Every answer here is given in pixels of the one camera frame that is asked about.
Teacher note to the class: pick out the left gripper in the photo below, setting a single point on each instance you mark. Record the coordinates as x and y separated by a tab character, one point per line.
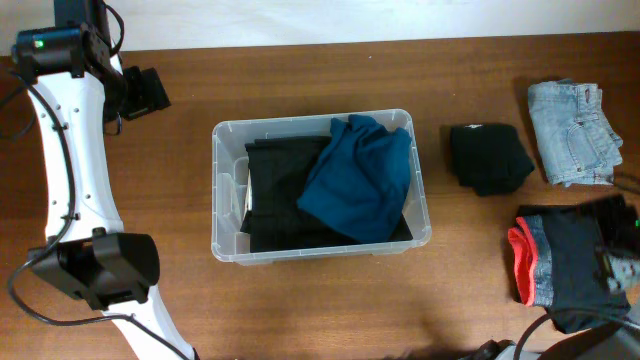
145	93

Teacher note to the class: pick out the black garment with tag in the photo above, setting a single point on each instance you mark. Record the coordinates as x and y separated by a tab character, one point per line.
279	169

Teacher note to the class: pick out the blue cloth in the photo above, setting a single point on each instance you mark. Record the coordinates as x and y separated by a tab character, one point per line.
359	184

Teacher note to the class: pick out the black shorts with red trim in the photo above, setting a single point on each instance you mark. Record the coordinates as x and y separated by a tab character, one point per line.
556	266

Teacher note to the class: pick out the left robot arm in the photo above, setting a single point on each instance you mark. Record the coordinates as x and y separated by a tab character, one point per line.
73	74

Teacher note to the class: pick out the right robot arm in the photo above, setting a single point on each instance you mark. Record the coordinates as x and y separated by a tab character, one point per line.
618	256

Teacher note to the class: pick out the clear plastic storage bin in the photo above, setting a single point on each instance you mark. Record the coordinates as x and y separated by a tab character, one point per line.
230	179

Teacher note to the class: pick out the small folded black shirt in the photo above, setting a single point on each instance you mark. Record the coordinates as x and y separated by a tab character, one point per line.
489	158

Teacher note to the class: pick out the folded light blue jeans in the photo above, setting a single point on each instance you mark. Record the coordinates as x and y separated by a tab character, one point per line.
575	140

